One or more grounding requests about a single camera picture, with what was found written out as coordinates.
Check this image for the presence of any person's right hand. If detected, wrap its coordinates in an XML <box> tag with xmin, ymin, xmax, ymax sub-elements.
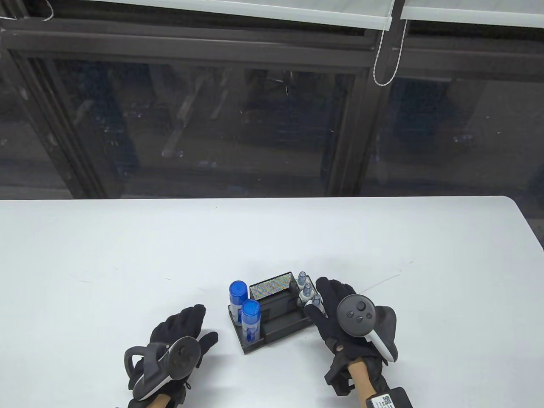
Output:
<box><xmin>304</xmin><ymin>276</ymin><xmax>391</xmax><ymax>397</ymax></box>

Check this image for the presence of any person's left hand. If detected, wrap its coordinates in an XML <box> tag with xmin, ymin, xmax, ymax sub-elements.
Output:
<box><xmin>127</xmin><ymin>304</ymin><xmax>219</xmax><ymax>408</ymax></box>

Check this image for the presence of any person's right forearm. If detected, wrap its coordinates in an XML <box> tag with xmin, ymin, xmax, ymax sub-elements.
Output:
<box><xmin>348</xmin><ymin>359</ymin><xmax>383</xmax><ymax>408</ymax></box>

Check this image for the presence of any black white tracking controller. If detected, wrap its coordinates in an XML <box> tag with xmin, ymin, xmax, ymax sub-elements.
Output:
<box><xmin>337</xmin><ymin>294</ymin><xmax>399</xmax><ymax>362</ymax></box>
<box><xmin>123</xmin><ymin>337</ymin><xmax>201</xmax><ymax>400</ymax></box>

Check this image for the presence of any black mesh desk organizer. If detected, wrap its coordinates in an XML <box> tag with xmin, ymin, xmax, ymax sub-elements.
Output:
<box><xmin>227</xmin><ymin>271</ymin><xmax>328</xmax><ymax>355</ymax></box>

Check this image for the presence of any white roller blind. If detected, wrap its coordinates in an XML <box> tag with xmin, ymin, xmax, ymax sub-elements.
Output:
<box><xmin>83</xmin><ymin>0</ymin><xmax>394</xmax><ymax>31</ymax></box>
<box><xmin>400</xmin><ymin>0</ymin><xmax>544</xmax><ymax>29</ymax></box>

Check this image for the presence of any black wrist camera unit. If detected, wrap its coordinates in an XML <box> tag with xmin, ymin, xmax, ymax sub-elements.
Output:
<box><xmin>365</xmin><ymin>386</ymin><xmax>412</xmax><ymax>408</ymax></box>

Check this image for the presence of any dark window frame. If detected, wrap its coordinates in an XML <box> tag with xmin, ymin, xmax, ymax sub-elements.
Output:
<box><xmin>0</xmin><ymin>0</ymin><xmax>544</xmax><ymax>200</ymax></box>

